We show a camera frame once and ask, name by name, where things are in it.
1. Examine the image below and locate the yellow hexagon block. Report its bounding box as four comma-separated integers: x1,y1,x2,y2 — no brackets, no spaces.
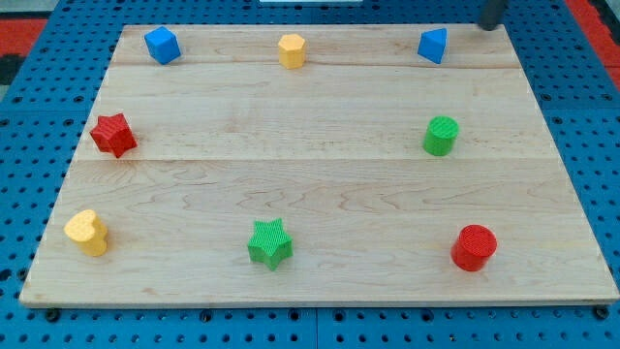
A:
278,34,306,69

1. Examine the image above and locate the blue triangle block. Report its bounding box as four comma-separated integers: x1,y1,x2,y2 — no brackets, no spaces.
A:
417,28,448,64

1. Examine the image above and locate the green star block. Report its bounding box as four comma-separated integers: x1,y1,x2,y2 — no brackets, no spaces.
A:
247,218,294,271

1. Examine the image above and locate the wooden board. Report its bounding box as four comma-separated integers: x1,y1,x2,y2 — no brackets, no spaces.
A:
20,24,619,308

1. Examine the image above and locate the green cylinder block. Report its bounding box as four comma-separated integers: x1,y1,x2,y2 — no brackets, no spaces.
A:
422,115,459,156

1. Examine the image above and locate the red cylinder block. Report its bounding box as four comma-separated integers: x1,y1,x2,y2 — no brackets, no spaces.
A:
450,225,498,271

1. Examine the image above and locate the blue cube block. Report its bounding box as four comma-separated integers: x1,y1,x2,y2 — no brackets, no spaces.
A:
144,26,181,65

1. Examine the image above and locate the red star block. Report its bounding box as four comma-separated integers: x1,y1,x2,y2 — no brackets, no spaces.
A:
89,112,138,158

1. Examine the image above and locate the yellow heart block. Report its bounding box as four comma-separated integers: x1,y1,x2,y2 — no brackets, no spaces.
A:
63,209,108,257

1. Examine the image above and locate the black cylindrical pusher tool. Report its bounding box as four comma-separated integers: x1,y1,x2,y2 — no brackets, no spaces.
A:
477,0,509,31

